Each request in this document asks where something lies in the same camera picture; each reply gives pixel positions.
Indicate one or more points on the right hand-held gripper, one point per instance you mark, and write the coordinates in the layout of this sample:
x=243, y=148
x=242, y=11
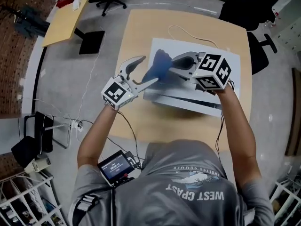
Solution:
x=211, y=72

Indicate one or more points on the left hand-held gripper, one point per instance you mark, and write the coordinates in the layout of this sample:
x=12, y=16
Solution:
x=116, y=93

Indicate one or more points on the blue cloth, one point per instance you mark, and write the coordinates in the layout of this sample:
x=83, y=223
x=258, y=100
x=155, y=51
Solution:
x=160, y=65

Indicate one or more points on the person's left forearm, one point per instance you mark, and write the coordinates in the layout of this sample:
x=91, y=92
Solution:
x=96, y=133

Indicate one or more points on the person's right forearm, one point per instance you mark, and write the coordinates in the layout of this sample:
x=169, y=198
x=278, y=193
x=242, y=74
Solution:
x=237, y=126

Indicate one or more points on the white power strip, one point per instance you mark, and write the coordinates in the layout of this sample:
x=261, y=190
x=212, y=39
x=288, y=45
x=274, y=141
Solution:
x=77, y=126

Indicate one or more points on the black office chair right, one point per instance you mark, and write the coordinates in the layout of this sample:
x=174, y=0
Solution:
x=247, y=8

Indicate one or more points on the small wooden side table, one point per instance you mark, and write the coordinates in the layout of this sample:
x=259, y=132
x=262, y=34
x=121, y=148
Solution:
x=63, y=22

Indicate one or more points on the white tissue pack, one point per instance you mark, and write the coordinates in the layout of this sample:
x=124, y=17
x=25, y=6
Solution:
x=76, y=4

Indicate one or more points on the clear water bottle red cap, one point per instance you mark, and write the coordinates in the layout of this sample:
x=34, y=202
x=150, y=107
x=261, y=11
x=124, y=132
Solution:
x=270, y=19

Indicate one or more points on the red box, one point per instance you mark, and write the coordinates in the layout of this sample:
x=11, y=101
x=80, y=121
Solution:
x=65, y=1

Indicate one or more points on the black folding chair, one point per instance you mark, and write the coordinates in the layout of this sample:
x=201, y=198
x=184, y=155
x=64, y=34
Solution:
x=42, y=135

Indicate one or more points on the white lockers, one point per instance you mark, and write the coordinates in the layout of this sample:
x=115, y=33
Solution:
x=289, y=20

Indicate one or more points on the dark grey hanging jacket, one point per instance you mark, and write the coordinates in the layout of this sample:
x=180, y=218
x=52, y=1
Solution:
x=31, y=22

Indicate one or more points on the wooden steps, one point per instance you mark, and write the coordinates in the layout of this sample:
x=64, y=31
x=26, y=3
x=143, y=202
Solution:
x=294, y=114

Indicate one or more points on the person in grey shirt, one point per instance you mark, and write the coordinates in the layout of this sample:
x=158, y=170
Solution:
x=176, y=196

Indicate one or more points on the beige desktop device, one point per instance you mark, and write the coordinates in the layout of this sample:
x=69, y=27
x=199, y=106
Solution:
x=36, y=165

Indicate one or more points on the black coat rack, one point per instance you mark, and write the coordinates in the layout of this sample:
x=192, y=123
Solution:
x=9, y=10

